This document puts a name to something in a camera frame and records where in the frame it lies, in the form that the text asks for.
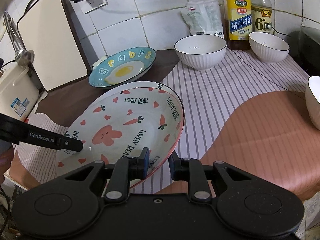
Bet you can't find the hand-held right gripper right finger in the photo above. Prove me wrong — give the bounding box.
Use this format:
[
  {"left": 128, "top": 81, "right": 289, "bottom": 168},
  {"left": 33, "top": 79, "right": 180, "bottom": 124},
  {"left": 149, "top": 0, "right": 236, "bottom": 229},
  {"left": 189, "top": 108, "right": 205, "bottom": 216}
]
[{"left": 169, "top": 154, "right": 251, "bottom": 203}]

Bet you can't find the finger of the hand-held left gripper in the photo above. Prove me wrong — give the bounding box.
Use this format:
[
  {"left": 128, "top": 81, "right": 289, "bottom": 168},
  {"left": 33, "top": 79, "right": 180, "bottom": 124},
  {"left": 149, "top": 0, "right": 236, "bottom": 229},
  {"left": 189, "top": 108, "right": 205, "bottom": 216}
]
[{"left": 58, "top": 135, "right": 84, "bottom": 153}]

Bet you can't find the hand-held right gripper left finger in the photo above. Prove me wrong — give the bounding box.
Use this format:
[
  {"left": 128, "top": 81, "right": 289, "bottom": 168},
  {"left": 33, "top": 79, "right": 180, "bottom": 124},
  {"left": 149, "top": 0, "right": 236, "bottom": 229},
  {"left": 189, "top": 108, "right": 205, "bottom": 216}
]
[{"left": 64, "top": 147, "right": 150, "bottom": 205}]

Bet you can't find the white carrot rabbit plate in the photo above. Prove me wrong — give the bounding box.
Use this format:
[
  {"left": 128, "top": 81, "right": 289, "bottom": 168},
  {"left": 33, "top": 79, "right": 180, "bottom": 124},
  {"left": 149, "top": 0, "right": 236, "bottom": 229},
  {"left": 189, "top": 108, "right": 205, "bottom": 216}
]
[{"left": 55, "top": 81, "right": 185, "bottom": 190}]

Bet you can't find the blue fried egg plate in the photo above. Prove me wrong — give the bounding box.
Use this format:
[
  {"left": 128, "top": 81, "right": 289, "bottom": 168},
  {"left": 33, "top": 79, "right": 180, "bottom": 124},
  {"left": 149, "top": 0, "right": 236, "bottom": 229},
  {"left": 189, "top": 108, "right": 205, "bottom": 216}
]
[{"left": 89, "top": 47, "right": 157, "bottom": 88}]

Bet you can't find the white ribbed bowl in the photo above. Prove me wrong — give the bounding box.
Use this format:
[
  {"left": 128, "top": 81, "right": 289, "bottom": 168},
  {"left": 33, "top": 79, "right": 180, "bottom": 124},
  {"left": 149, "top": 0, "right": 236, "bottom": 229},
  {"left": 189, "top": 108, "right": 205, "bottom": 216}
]
[
  {"left": 305, "top": 76, "right": 320, "bottom": 130},
  {"left": 248, "top": 32, "right": 290, "bottom": 64},
  {"left": 174, "top": 34, "right": 227, "bottom": 71}
]

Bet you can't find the person's left hand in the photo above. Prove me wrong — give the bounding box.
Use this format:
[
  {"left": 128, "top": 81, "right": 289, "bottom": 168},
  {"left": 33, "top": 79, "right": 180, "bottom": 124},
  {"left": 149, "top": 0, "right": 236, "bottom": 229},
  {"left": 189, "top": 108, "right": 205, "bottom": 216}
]
[{"left": 0, "top": 152, "right": 12, "bottom": 184}]

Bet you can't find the brown table mat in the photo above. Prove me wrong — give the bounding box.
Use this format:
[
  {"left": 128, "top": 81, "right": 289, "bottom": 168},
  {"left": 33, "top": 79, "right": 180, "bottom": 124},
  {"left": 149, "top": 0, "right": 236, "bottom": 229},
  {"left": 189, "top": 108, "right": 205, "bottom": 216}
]
[{"left": 35, "top": 49, "right": 180, "bottom": 128}]

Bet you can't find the cream kitchen appliance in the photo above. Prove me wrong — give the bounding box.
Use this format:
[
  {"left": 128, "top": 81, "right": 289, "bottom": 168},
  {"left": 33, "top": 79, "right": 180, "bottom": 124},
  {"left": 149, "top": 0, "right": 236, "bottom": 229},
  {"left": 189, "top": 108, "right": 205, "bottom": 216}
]
[{"left": 0, "top": 64, "right": 40, "bottom": 123}]

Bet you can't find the metal ladle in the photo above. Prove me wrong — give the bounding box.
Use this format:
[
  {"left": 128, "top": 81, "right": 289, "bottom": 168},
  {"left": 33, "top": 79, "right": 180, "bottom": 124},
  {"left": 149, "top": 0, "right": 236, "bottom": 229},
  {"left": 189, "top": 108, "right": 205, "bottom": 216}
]
[{"left": 4, "top": 11, "right": 35, "bottom": 67}]

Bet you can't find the striped tablecloth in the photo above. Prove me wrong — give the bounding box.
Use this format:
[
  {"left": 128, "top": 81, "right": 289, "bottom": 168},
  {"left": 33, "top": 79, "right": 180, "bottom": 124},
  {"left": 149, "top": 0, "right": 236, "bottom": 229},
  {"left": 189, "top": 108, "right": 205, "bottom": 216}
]
[{"left": 10, "top": 47, "right": 320, "bottom": 200}]

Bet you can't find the cream cutting board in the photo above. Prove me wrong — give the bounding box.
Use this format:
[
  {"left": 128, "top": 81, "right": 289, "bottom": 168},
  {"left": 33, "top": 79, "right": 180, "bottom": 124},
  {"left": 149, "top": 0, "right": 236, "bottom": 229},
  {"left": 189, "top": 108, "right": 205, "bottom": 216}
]
[{"left": 17, "top": 0, "right": 91, "bottom": 92}]

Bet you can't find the white salt bag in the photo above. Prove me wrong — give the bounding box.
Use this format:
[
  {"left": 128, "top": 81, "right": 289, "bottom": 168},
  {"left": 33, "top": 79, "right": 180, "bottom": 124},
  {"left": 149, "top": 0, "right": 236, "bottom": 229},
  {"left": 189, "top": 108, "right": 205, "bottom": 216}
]
[{"left": 180, "top": 0, "right": 225, "bottom": 39}]

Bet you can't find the cooking wine bottle yellow label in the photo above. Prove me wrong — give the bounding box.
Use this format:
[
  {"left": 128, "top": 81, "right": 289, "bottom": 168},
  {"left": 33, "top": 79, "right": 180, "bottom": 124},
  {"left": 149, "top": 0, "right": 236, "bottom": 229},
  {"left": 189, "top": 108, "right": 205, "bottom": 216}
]
[{"left": 223, "top": 0, "right": 252, "bottom": 51}]

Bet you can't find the clear vinegar bottle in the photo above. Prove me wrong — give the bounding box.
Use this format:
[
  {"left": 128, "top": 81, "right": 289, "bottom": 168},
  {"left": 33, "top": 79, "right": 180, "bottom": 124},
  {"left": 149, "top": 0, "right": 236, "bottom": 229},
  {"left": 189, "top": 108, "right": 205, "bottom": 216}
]
[{"left": 250, "top": 0, "right": 275, "bottom": 36}]

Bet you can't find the dark wok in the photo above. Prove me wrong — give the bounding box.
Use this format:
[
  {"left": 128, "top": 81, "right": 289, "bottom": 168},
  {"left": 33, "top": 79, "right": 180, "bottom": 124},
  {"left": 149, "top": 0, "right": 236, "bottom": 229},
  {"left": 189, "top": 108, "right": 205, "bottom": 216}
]
[{"left": 287, "top": 27, "right": 320, "bottom": 77}]

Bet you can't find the thin black cable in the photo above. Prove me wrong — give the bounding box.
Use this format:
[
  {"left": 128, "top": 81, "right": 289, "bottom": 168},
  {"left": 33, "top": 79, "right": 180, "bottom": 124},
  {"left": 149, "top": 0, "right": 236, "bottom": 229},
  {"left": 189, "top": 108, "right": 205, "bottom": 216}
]
[{"left": 95, "top": 0, "right": 305, "bottom": 92}]

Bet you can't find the white wall socket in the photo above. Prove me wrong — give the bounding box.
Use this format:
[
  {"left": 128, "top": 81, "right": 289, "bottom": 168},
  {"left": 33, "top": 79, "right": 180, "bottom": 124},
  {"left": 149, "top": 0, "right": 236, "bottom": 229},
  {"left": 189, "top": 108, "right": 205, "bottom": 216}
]
[{"left": 81, "top": 0, "right": 108, "bottom": 14}]

